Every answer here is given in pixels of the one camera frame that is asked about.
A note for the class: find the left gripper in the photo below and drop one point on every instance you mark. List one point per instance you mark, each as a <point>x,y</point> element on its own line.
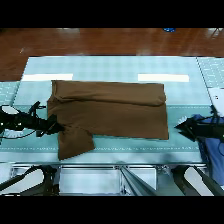
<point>47,126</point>

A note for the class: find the silver frame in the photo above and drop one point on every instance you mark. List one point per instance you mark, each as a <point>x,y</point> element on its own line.
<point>135,184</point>

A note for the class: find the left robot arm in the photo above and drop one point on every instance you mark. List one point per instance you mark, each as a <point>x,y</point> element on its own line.
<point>18,121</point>

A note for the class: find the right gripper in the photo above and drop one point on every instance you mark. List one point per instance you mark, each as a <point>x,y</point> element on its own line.
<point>195,128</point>

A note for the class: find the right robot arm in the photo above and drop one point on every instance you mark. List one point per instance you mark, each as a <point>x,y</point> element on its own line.
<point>213,131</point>

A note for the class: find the brown T-shirt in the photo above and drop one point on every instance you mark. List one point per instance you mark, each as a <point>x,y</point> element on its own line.
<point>110,113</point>

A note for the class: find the blue garment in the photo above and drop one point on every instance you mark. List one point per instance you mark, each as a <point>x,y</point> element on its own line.
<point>213,156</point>

